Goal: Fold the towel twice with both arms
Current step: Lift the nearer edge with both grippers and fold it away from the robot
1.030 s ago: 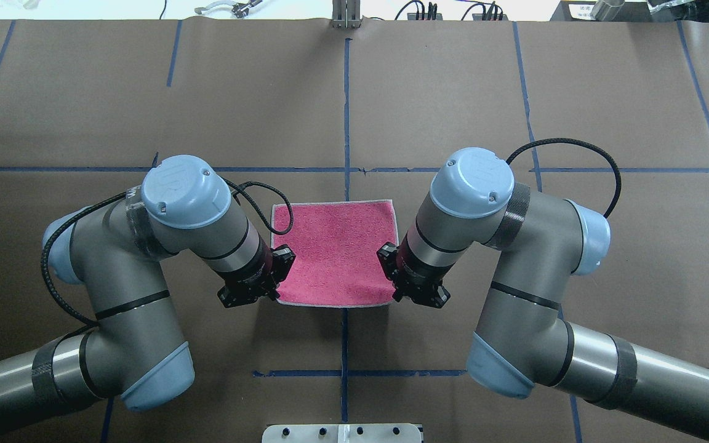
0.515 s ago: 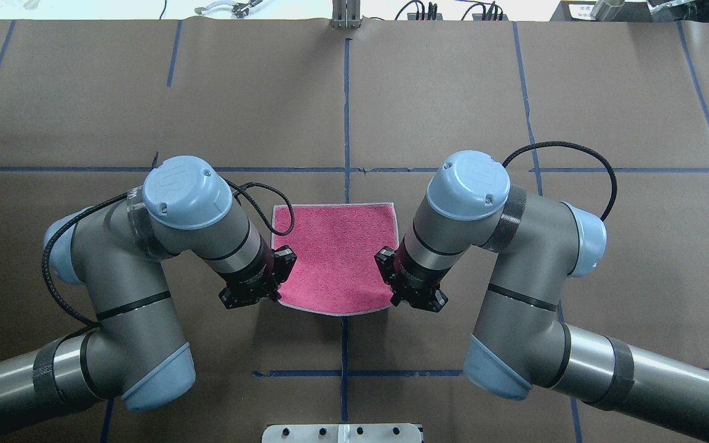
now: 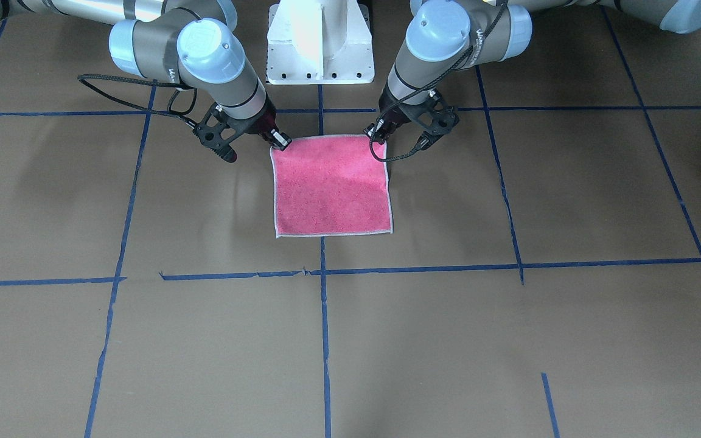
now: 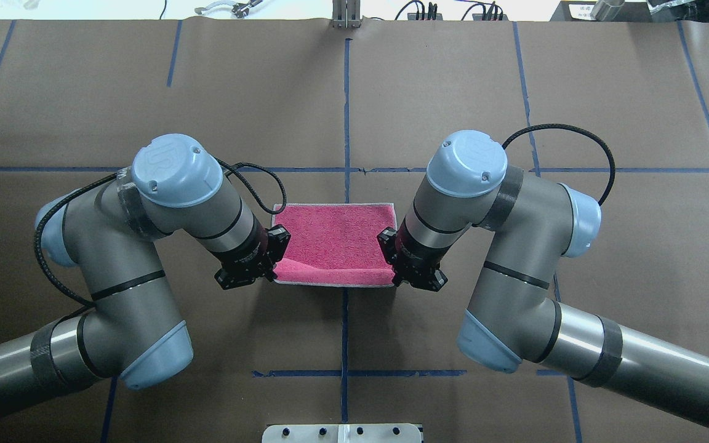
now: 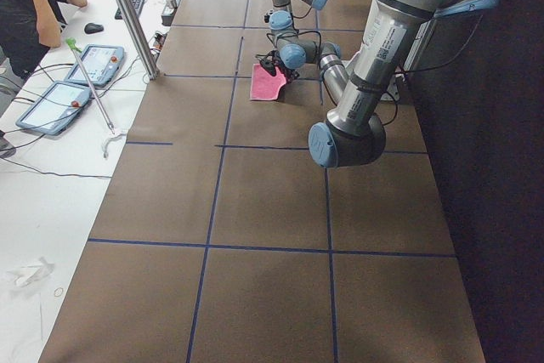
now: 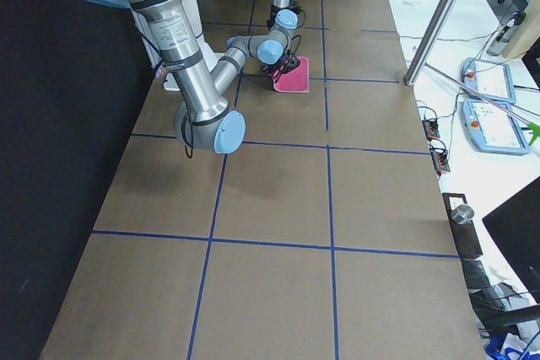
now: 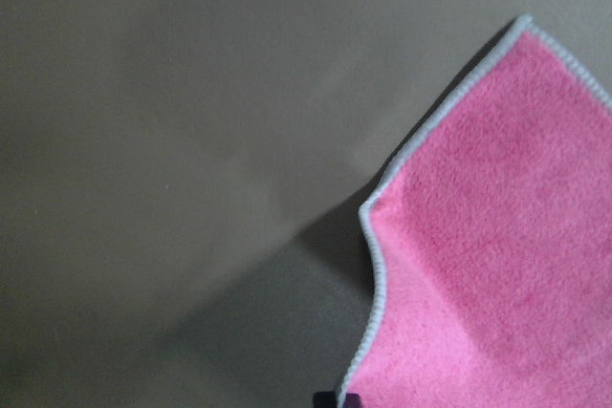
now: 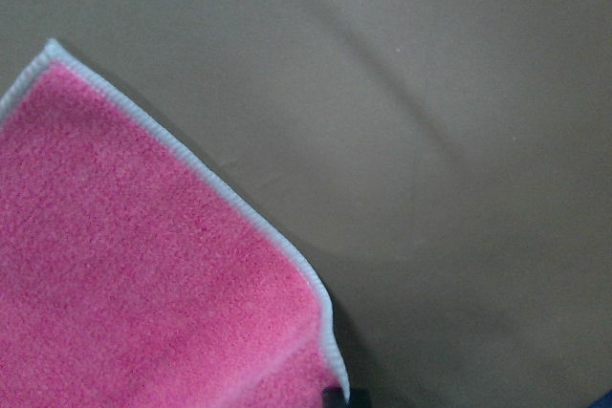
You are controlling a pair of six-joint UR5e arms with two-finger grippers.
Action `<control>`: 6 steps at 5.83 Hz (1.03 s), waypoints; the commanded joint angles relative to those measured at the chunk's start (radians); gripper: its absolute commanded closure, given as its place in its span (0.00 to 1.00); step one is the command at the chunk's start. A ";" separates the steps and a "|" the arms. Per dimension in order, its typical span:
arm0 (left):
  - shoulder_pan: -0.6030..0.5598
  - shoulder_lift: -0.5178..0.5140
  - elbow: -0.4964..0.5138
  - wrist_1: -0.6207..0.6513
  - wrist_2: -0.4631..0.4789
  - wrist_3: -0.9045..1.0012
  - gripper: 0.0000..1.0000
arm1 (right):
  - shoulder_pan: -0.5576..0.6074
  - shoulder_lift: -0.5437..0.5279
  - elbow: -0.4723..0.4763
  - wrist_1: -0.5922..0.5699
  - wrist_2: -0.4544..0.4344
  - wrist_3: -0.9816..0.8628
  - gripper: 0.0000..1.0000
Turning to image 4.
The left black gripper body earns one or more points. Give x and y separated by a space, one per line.
245 257

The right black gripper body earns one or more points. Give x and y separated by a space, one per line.
415 258

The pink terry towel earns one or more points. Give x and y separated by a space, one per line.
335 245

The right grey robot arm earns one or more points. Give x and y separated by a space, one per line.
510 318

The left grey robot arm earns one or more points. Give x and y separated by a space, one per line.
131 326

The long metal reacher stick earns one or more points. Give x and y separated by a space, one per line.
238 10

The black weight block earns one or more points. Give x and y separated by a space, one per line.
582 11

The silver metal cylinder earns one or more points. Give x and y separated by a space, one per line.
606 10

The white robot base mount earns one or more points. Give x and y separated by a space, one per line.
342 432

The aluminium frame post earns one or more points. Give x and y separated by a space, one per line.
346 14

